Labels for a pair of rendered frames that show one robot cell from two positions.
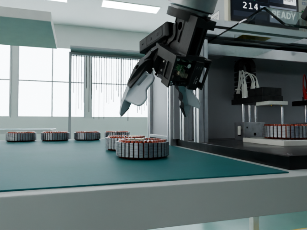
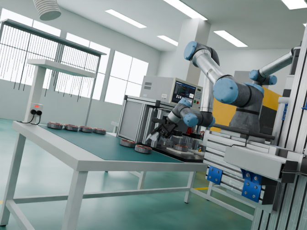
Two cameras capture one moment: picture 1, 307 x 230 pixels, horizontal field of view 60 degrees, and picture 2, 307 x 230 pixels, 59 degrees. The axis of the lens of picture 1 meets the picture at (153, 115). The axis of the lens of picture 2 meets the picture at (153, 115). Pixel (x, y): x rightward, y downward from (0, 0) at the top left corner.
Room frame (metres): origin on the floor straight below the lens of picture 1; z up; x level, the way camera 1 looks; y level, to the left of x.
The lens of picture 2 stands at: (-1.04, 0.80, 1.03)
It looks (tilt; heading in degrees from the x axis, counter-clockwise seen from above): 1 degrees down; 334
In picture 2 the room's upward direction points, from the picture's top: 12 degrees clockwise
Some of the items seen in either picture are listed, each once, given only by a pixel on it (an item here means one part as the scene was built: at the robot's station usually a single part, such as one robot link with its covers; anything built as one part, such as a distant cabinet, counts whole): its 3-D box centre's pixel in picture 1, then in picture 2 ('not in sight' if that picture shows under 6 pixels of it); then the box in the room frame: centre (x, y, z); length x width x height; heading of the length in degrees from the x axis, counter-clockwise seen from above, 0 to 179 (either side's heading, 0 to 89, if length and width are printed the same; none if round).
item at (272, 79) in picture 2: not in sight; (267, 79); (0.47, -0.83, 1.45); 0.11 x 0.11 x 0.08; 1
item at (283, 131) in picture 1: (285, 131); (180, 147); (0.68, -0.34, 0.80); 0.11 x 0.11 x 0.04
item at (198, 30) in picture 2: not in sight; (182, 90); (4.48, -2.54, 1.65); 0.50 x 0.45 x 3.30; 17
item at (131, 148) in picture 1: (142, 148); (143, 149); (0.57, 0.02, 0.77); 0.11 x 0.11 x 0.04
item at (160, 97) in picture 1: (161, 100); (130, 121); (1.01, -0.03, 0.91); 0.28 x 0.03 x 0.32; 17
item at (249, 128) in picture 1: (249, 131); (167, 143); (0.82, -0.30, 0.80); 0.08 x 0.05 x 0.06; 107
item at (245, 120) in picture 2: not in sight; (245, 120); (-0.01, -0.23, 1.09); 0.15 x 0.15 x 0.10
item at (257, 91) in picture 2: not in sight; (249, 97); (-0.01, -0.23, 1.20); 0.13 x 0.12 x 0.14; 93
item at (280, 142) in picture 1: (285, 140); (180, 150); (0.68, -0.34, 0.78); 0.15 x 0.15 x 0.01; 17
